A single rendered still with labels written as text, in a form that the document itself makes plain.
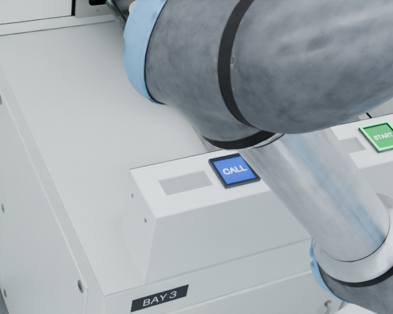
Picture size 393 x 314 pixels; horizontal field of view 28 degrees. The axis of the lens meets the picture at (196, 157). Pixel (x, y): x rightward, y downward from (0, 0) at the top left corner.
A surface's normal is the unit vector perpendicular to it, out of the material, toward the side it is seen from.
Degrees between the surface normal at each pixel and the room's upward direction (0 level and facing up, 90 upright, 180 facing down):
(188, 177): 0
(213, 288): 90
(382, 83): 85
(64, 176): 0
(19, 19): 90
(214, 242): 90
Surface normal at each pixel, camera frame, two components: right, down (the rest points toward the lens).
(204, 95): -0.63, 0.65
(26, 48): 0.15, -0.72
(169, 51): -0.72, 0.20
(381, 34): 0.19, 0.01
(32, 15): 0.42, 0.66
